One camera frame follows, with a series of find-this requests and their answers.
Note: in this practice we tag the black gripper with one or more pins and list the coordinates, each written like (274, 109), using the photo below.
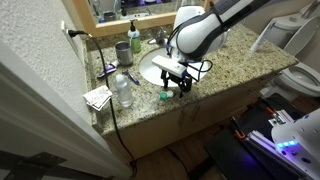
(178, 78)

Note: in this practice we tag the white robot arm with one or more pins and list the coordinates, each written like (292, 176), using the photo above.
(200, 33)

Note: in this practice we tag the green white contact lens case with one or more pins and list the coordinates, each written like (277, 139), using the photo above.
(165, 95)

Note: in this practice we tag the white oval sink basin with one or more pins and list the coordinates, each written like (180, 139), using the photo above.
(150, 68)

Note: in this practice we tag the wooden vanity cabinet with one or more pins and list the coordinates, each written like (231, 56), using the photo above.
(173, 126)

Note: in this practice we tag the clear plastic bottle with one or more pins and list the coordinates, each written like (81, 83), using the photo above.
(124, 93)

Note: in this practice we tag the chrome faucet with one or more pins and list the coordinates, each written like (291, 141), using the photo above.
(160, 35)

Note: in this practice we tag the grey metal tumbler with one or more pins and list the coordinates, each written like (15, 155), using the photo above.
(124, 55)

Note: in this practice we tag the green soap pump bottle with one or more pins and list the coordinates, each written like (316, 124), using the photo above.
(135, 41)

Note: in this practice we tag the purple toothpaste tube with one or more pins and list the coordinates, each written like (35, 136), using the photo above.
(108, 69)

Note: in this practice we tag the wooden framed mirror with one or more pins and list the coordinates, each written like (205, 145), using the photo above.
(133, 25)

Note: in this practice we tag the orange black clamp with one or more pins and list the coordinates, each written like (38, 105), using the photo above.
(239, 130)
(271, 111)

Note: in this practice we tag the white paper packets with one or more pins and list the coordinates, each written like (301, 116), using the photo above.
(97, 97)

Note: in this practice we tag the black robot cart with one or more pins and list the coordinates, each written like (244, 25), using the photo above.
(233, 156)

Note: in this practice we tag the white toilet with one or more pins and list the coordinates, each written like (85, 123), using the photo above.
(300, 66)

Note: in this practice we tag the white door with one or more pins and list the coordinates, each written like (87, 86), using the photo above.
(43, 116)

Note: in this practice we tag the aluminium mounting rail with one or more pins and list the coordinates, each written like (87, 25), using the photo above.
(266, 143)

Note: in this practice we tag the white wall outlet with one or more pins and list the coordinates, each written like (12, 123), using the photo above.
(69, 36)

